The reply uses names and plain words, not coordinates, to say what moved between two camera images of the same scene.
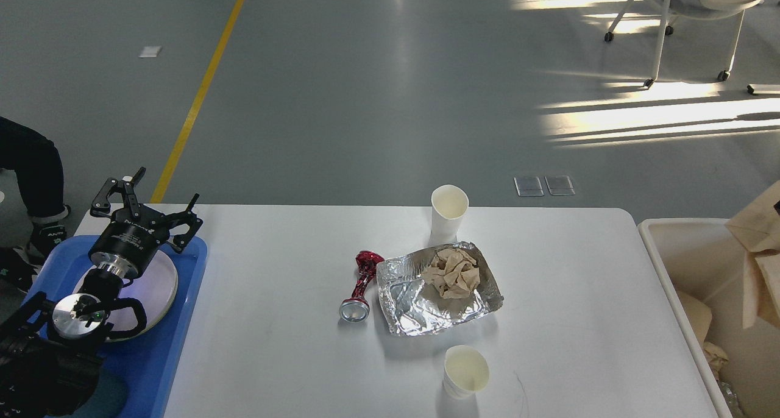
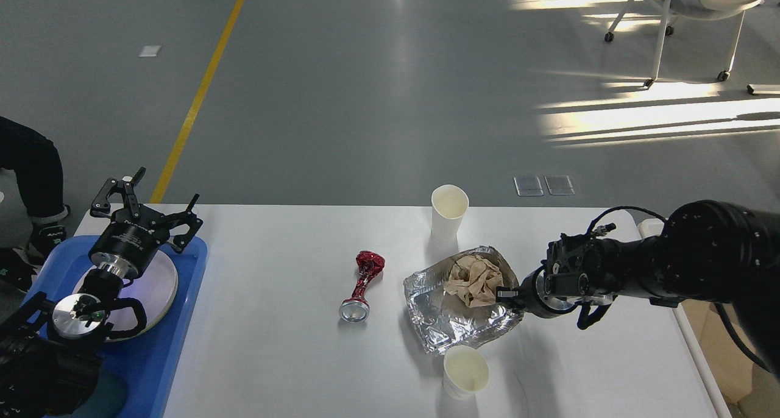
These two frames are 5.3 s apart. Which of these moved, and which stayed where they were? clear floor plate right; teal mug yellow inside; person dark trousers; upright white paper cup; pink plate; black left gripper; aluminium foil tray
Moved: aluminium foil tray
Stayed: upright white paper cup; black left gripper; clear floor plate right; pink plate; teal mug yellow inside; person dark trousers
